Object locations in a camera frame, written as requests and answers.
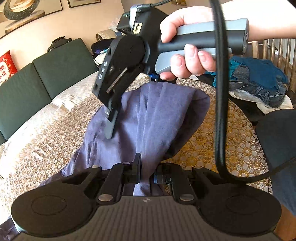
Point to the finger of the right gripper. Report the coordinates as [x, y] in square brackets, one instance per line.
[111, 117]

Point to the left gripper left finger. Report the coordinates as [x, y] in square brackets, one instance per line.
[137, 168]

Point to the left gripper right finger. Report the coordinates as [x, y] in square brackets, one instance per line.
[162, 174]

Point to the purple garment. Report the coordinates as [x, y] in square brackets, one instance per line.
[156, 120]

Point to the person's right forearm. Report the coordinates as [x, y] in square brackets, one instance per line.
[267, 19]

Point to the pile of clothes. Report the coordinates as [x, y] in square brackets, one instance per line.
[258, 81]

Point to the person's right hand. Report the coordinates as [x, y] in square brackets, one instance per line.
[194, 62]

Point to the cluttered side table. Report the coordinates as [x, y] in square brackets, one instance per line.
[103, 41]

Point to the dark green sofa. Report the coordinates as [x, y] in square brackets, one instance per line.
[37, 84]

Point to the framed picture right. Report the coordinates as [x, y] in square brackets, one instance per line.
[76, 3]

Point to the framed picture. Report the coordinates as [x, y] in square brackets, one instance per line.
[76, 3]
[15, 14]

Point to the lace tablecloth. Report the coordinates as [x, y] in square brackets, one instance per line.
[45, 143]

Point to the red cushion left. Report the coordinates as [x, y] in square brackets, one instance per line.
[7, 67]

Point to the person's dark blue trousers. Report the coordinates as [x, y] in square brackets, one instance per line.
[276, 134]

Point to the framed picture middle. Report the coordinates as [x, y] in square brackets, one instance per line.
[15, 14]

